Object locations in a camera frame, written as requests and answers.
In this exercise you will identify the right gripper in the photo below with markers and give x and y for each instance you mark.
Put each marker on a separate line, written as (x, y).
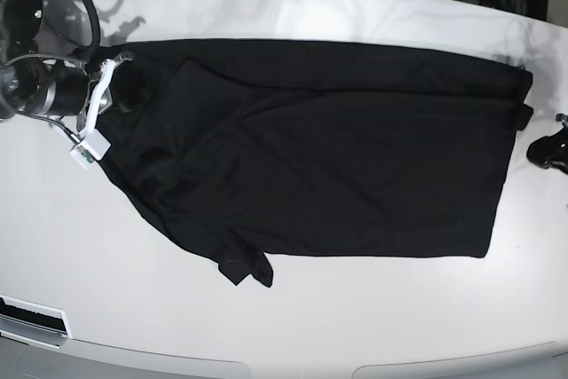
(63, 90)

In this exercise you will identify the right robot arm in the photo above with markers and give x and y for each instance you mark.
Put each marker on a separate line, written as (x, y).
(35, 84)

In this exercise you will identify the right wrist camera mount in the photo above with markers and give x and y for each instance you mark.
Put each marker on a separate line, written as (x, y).
(92, 145)

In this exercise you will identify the black t-shirt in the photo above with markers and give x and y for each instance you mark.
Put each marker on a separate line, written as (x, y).
(238, 149)

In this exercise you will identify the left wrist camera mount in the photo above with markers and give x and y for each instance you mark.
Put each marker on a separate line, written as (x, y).
(562, 118)

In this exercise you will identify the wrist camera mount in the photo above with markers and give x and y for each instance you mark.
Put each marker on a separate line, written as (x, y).
(92, 145)
(562, 118)

